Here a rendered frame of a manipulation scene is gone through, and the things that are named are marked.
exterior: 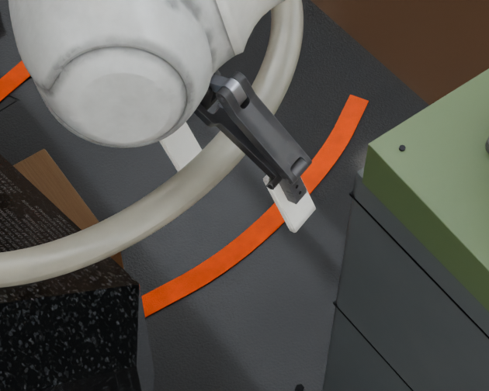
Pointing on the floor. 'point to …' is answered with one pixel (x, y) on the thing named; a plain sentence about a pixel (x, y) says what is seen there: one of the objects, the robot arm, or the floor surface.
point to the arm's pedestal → (405, 315)
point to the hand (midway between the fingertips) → (242, 186)
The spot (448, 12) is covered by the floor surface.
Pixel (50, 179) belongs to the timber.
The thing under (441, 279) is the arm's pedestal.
